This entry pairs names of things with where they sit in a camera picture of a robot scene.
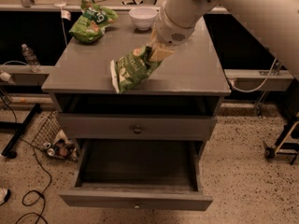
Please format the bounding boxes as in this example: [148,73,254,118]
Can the green chip bag rear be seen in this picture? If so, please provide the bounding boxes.
[69,0,118,44]

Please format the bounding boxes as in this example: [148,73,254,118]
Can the white shoe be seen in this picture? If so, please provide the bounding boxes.
[0,188,11,205]

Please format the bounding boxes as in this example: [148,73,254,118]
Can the black wheeled cart base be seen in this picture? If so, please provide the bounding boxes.
[263,116,299,165]

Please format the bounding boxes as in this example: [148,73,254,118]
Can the grey drawer cabinet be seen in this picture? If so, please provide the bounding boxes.
[43,12,230,211]

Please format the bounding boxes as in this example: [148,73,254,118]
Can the green jalapeno chip bag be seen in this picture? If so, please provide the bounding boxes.
[110,46,162,93]

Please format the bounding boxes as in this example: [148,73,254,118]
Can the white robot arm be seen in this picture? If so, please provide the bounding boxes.
[155,0,299,79]

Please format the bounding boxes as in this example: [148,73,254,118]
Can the white lamp stand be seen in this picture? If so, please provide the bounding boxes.
[54,0,71,21]

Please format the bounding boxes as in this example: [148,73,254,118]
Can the grey open middle drawer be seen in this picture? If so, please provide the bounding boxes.
[60,140,213,211]

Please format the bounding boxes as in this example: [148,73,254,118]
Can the wire basket with cans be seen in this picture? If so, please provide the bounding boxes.
[32,112,78,161]

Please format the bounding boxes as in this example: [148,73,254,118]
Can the grey top drawer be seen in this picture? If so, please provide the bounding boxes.
[58,113,217,141]

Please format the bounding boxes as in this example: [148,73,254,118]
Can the black table leg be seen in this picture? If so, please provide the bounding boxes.
[0,104,42,159]

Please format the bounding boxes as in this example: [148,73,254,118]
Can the water bottle on ledge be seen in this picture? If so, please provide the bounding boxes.
[21,44,41,73]

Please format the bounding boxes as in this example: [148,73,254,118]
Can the black floor cable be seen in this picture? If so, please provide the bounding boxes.
[0,94,53,224]

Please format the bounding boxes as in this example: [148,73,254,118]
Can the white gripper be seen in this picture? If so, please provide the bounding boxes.
[149,4,196,62]

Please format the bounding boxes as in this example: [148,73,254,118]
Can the white cable right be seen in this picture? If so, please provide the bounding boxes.
[228,58,278,94]

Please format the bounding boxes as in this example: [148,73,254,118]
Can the white ceramic bowl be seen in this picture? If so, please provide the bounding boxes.
[129,7,158,31]

